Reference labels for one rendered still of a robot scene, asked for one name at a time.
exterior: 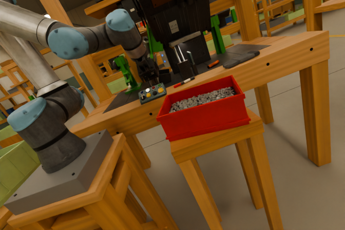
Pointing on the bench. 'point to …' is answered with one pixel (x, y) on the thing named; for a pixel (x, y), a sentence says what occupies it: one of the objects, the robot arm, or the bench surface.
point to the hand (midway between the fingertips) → (155, 80)
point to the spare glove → (240, 59)
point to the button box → (152, 94)
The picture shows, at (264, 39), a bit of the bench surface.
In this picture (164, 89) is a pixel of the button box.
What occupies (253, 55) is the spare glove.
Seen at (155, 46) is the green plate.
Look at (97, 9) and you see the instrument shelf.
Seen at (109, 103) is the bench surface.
